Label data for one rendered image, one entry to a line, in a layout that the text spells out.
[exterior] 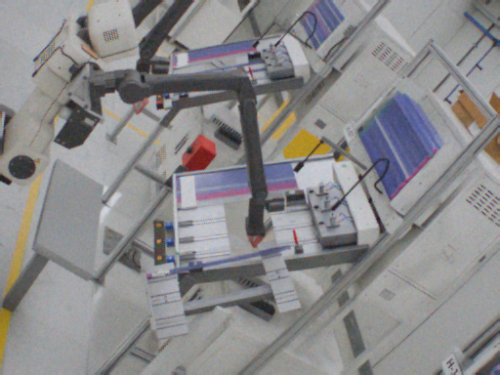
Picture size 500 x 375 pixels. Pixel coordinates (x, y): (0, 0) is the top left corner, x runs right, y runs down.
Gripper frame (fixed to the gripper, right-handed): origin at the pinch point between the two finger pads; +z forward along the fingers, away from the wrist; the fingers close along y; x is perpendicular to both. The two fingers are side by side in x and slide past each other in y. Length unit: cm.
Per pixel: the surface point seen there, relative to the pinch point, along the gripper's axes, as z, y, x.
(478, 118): -35, 35, -99
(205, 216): 4.2, 25.6, 16.5
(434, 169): -38, -12, -61
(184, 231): 5.3, 16.8, 25.5
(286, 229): 0.0, 9.3, -13.5
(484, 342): -24, -86, -56
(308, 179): -2, 43, -28
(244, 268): 2.8, -10.3, 4.7
